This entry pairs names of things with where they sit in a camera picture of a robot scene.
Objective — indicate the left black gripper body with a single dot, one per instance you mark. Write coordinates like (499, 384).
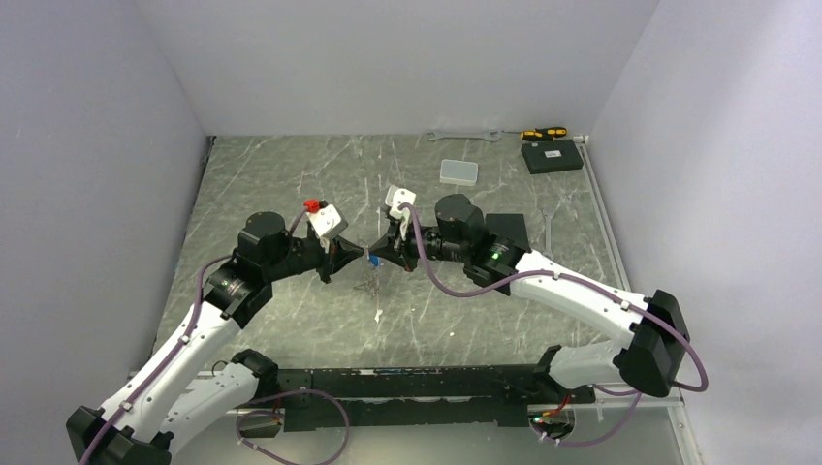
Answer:
(303, 255)

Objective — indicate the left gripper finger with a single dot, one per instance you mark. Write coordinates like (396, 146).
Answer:
(340, 259)
(345, 246)

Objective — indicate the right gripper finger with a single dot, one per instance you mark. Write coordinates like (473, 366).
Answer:
(390, 257)
(388, 245)

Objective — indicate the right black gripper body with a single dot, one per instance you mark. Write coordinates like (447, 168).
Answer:
(434, 246)

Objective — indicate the metal keyring disc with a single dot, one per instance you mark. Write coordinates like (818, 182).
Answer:
(370, 282)

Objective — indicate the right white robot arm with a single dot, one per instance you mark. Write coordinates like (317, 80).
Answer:
(647, 337)

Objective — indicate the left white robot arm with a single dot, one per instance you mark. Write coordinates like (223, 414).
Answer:
(158, 411)

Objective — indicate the white plastic box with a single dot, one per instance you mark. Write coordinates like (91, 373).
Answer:
(460, 173)

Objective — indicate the black flat phone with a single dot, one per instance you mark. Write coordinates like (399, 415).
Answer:
(511, 226)

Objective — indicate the silver open-end wrench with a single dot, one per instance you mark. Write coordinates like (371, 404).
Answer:
(489, 136)

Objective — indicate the small silver wrench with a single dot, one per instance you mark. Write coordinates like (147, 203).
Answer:
(548, 222)

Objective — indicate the black rectangular box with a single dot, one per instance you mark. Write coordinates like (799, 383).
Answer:
(551, 156)

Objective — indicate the yellow black screwdriver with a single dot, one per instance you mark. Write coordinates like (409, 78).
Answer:
(544, 134)

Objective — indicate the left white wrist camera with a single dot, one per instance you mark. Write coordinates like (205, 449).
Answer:
(326, 220)

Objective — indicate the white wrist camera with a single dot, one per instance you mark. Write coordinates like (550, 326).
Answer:
(326, 220)
(399, 217)

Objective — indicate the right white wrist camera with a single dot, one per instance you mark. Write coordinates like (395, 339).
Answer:
(399, 217)

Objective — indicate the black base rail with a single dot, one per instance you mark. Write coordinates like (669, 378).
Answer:
(309, 399)

